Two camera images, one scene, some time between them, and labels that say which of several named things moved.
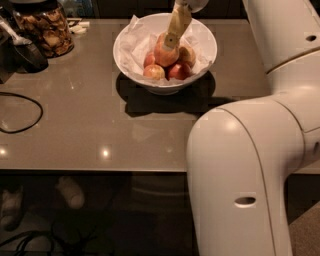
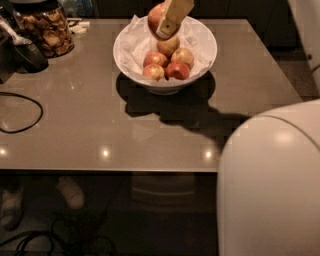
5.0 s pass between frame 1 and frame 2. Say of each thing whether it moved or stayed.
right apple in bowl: stayed
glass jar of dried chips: stayed
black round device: stayed
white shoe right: stayed
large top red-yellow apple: moved
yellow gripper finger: moved
